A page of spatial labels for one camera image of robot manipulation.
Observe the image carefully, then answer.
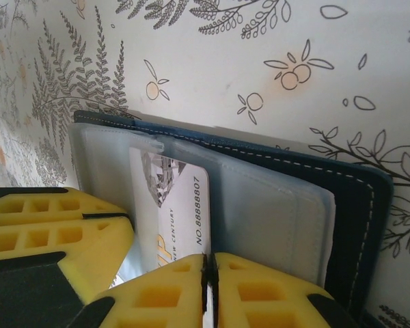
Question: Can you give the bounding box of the silver VIP credit card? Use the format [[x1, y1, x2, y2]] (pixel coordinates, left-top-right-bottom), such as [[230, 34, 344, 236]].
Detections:
[[127, 146, 215, 328]]

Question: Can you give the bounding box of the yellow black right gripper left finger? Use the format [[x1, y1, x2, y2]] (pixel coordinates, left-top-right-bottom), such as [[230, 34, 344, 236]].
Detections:
[[68, 254, 210, 328]]

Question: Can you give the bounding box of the dark blue card holder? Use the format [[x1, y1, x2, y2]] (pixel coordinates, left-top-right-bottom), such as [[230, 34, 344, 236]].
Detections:
[[69, 109, 396, 328]]

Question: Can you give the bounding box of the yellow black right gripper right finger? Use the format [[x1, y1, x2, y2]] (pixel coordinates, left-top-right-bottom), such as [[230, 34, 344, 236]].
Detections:
[[213, 251, 367, 328]]

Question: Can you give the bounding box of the floral patterned tablecloth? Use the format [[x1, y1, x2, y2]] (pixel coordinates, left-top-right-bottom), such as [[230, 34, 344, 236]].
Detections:
[[0, 0, 410, 328]]

